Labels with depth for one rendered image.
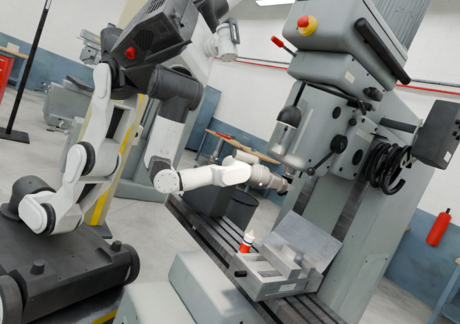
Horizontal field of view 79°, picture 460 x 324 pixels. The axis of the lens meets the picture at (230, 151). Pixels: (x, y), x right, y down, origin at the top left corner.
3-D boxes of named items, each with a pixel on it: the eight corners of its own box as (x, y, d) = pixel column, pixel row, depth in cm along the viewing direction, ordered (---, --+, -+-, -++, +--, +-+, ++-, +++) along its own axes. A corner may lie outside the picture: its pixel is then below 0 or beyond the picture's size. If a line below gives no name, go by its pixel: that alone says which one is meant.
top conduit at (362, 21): (363, 28, 80) (367, 16, 80) (349, 28, 83) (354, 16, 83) (409, 85, 110) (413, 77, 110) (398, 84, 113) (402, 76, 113)
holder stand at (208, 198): (208, 217, 137) (223, 180, 135) (181, 196, 151) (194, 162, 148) (223, 216, 146) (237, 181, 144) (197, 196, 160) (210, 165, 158)
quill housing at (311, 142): (300, 172, 97) (339, 84, 93) (260, 152, 112) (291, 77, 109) (326, 180, 109) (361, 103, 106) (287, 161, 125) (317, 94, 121)
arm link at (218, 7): (209, -18, 110) (184, 2, 107) (224, -12, 106) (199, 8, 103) (215, 9, 120) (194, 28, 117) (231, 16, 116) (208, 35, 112)
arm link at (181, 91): (151, 114, 81) (165, 68, 79) (146, 110, 89) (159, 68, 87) (188, 125, 86) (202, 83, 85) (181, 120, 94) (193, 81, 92)
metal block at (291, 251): (289, 268, 99) (296, 253, 98) (277, 258, 104) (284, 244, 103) (298, 268, 102) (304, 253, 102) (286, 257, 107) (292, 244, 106)
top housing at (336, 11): (340, 37, 81) (364, -19, 80) (276, 35, 101) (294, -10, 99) (393, 94, 113) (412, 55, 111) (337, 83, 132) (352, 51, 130)
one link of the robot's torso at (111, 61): (92, 61, 114) (112, 53, 109) (119, 72, 126) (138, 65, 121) (94, 92, 112) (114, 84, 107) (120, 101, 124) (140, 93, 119)
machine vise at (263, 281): (254, 302, 85) (268, 270, 84) (226, 270, 96) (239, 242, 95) (316, 292, 107) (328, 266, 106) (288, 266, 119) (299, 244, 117)
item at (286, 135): (279, 153, 100) (302, 98, 98) (271, 150, 103) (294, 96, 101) (285, 156, 103) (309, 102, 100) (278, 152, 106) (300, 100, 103)
